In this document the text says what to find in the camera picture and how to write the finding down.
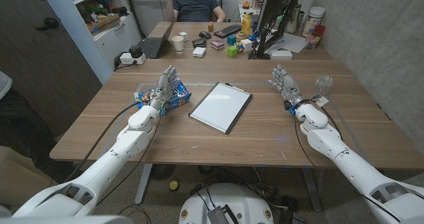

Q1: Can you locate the black charger plug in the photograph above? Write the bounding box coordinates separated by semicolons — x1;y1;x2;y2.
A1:
129;45;144;59

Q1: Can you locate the white power strip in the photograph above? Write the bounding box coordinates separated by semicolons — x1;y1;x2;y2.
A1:
119;52;147;66

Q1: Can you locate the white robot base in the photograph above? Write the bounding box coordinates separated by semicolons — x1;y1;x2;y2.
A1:
178;183;275;224

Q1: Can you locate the white shelf cabinet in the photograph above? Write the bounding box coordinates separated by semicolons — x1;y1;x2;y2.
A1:
38;0;142;85

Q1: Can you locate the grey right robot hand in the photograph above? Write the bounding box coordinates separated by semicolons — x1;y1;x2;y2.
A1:
267;64;309;111

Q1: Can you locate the blue snack bag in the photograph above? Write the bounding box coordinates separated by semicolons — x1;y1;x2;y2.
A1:
134;81;192;111

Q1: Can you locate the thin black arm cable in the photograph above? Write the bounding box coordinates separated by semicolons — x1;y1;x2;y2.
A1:
97;115;163;205
293;114;402;223

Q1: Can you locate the white paper sheet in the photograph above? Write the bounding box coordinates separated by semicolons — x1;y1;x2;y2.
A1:
264;32;307;54

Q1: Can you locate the white paper cup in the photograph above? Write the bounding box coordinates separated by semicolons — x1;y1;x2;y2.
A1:
171;35;185;55

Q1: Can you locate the white labelled canister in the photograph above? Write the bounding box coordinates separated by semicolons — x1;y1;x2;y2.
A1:
301;6;326;38

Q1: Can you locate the black door handle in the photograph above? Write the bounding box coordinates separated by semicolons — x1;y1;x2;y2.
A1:
35;17;60;32

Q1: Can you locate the small whiteboard with black frame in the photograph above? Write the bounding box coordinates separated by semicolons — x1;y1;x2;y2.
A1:
187;82;253;135

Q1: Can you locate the brown cardboard box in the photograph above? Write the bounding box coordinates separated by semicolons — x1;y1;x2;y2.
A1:
87;13;121;35

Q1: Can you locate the red orange packet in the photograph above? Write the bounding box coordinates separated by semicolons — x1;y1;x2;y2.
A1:
305;24;327;50

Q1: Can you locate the white table leg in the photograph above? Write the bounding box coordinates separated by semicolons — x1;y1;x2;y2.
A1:
301;168;323;213
134;164;153;205

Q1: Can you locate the yellow mustard bottle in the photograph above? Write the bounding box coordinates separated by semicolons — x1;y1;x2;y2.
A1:
241;13;252;38

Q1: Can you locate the open dark laptop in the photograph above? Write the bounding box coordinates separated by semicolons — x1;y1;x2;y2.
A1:
137;21;176;60

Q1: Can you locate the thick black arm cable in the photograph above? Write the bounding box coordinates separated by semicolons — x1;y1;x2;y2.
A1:
64;101;142;184

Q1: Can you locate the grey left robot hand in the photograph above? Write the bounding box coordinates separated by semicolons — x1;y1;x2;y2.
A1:
149;64;182;111

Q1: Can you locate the black keyboard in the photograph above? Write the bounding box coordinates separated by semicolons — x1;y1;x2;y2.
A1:
213;23;242;39

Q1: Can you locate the flat white box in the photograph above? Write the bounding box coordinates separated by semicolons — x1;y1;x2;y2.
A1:
270;49;293;61

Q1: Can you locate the black floor fan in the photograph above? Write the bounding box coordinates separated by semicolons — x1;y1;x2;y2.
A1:
150;164;176;181

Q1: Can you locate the black computer monitor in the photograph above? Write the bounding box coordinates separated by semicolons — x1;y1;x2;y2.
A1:
256;0;298;32

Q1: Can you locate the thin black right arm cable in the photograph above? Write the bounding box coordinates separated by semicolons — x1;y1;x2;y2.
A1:
293;114;402;223

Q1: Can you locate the black whiteboard marker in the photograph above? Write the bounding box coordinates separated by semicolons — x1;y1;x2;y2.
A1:
225;82;246;92

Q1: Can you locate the standing person in black trousers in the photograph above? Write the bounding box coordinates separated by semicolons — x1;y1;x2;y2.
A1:
0;70;76;182

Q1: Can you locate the seated person in dark shirt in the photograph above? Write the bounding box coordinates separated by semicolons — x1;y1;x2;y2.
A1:
165;0;227;23

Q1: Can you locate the tall clear bottle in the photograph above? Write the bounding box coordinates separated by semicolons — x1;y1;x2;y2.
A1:
286;3;303;34

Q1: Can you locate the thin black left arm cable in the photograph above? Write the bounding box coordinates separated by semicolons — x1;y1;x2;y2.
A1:
97;115;163;205

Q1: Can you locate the dark wooden door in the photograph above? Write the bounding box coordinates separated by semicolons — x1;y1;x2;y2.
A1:
0;0;103;139

